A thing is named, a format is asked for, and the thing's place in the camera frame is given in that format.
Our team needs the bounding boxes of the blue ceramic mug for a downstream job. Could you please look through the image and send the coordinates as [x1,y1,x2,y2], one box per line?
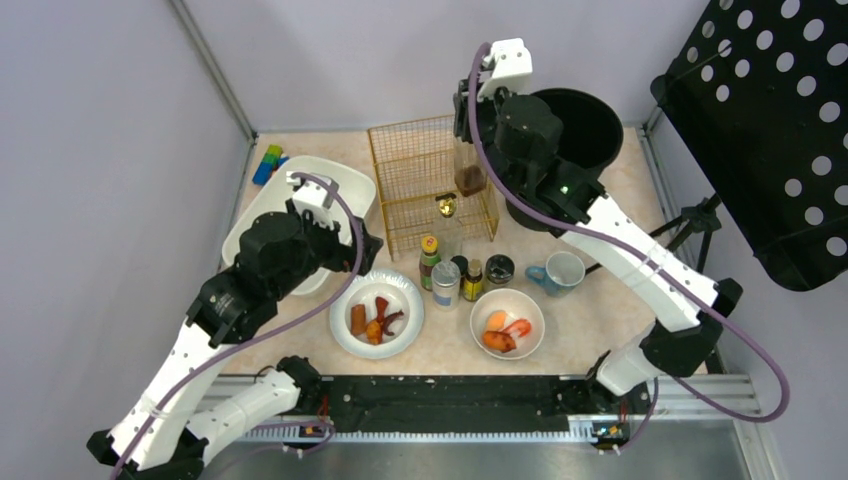
[525,251,586,297]

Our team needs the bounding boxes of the dark sauce glass bottle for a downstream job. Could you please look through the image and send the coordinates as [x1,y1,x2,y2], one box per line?
[454,137,488,197]

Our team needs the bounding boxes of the orange sausage piece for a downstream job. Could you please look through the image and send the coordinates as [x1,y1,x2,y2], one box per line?
[350,304,368,336]

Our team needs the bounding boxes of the yellow cap sauce bottle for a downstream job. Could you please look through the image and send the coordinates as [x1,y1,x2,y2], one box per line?
[419,235,441,291]

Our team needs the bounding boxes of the black tripod stand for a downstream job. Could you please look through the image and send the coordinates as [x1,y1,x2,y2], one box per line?
[586,193,723,280]

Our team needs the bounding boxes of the silver lid white can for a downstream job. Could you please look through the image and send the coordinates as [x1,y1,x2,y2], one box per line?
[431,260,461,311]

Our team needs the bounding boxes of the clear gold-top oil bottle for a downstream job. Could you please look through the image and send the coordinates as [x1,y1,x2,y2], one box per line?
[431,193,464,260]

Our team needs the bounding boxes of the brown fried toy food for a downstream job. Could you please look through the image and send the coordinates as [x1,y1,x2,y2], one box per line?
[481,331,517,354]

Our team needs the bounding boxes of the toy shrimp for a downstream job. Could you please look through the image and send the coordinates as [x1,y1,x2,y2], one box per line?
[501,319,533,338]

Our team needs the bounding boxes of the black perforated panel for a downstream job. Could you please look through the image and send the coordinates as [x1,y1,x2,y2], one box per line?
[650,1,847,292]

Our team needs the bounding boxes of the white bowl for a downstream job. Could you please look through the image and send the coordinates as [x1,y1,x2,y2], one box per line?
[469,288,546,361]

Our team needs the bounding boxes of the orange toy food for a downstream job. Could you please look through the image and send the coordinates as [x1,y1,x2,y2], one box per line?
[485,310,508,331]

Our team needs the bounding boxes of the small dark spice jar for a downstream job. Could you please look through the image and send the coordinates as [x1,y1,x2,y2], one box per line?
[451,255,469,276]

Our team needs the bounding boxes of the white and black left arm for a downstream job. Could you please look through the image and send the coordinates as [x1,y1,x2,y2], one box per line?
[87,201,383,479]

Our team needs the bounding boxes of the small yellow label bottle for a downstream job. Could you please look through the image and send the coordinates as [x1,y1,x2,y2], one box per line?
[462,259,483,302]

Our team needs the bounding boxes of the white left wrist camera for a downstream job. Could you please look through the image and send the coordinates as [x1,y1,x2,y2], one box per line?
[286,172,339,216]

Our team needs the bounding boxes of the red sausage piece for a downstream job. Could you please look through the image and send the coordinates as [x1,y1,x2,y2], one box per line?
[375,296,389,325]

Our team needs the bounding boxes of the orange fried food piece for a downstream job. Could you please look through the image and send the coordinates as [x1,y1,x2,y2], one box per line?
[365,320,383,345]

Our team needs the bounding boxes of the gold wire rack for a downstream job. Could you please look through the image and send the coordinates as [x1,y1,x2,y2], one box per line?
[367,114,500,261]

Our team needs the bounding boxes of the dark octopus sausage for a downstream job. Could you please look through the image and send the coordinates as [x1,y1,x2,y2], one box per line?
[381,310,404,336]

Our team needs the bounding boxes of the black lid round jar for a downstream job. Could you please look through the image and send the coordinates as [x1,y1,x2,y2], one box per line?
[485,254,515,289]

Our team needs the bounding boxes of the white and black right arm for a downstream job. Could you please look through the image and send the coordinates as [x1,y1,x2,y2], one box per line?
[453,81,742,401]

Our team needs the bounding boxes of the black trash bin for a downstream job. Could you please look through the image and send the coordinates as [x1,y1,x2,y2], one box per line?
[499,88,623,225]

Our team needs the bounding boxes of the white plastic basin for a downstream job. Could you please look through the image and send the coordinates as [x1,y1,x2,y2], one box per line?
[221,155,378,297]

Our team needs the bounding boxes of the white paper plate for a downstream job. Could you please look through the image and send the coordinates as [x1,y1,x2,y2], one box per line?
[329,269,425,360]

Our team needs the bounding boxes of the blue green toy blocks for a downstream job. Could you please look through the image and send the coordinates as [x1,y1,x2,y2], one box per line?
[252,144,289,187]

